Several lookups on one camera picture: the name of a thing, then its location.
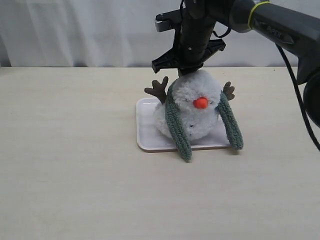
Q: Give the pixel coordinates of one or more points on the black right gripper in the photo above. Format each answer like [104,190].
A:
[194,47]

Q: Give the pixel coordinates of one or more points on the white plush snowman toy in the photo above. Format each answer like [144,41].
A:
[196,96]

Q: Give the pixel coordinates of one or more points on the green knitted scarf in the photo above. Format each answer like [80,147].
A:
[180,139]

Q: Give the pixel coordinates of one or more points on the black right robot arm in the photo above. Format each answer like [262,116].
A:
[296,32]

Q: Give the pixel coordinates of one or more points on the white plastic tray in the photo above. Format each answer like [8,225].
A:
[151,140]

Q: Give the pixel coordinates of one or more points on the white curtain backdrop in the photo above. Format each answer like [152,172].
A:
[82,33]

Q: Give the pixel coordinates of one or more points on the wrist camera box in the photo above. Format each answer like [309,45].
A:
[167,21]

